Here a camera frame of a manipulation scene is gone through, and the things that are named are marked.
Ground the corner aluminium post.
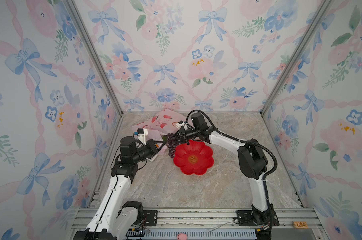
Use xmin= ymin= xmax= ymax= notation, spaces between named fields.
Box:
xmin=62 ymin=0 xmax=123 ymax=116
xmin=260 ymin=0 xmax=334 ymax=117

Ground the right corner aluminium post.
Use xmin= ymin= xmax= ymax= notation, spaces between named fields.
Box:
xmin=260 ymin=0 xmax=334 ymax=117

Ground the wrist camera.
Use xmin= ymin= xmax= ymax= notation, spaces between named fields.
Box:
xmin=134 ymin=129 xmax=149 ymax=145
xmin=176 ymin=121 xmax=186 ymax=130

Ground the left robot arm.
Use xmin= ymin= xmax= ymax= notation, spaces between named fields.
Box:
xmin=73 ymin=136 xmax=167 ymax=240

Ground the small wooden tag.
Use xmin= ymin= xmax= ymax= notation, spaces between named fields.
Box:
xmin=292 ymin=221 xmax=309 ymax=229

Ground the dark grape bunch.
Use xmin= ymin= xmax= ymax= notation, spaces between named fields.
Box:
xmin=167 ymin=132 xmax=180 ymax=159

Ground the pink plastic bag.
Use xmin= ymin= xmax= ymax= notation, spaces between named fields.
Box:
xmin=131 ymin=109 xmax=185 ymax=139

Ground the pink small object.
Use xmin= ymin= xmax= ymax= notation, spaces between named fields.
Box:
xmin=177 ymin=233 xmax=188 ymax=240

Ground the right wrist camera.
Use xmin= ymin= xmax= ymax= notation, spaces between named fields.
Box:
xmin=176 ymin=121 xmax=186 ymax=130

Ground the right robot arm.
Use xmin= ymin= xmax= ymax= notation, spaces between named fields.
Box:
xmin=175 ymin=110 xmax=278 ymax=228

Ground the black corrugated cable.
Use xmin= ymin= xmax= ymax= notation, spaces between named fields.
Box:
xmin=185 ymin=109 xmax=278 ymax=181

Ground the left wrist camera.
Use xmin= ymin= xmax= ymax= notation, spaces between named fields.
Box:
xmin=134 ymin=129 xmax=149 ymax=145

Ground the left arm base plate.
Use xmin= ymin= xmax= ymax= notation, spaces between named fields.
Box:
xmin=139 ymin=210 xmax=158 ymax=227

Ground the aluminium front rail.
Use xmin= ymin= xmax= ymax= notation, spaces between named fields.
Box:
xmin=65 ymin=206 xmax=330 ymax=240

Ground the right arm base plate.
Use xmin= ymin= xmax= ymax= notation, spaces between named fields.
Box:
xmin=233 ymin=210 xmax=270 ymax=228

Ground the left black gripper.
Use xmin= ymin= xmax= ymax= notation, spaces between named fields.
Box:
xmin=132 ymin=140 xmax=165 ymax=165

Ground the left corner aluminium post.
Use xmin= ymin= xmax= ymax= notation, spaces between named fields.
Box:
xmin=62 ymin=0 xmax=123 ymax=116

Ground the red flower-shaped plate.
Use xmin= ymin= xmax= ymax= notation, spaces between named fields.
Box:
xmin=173 ymin=140 xmax=214 ymax=176

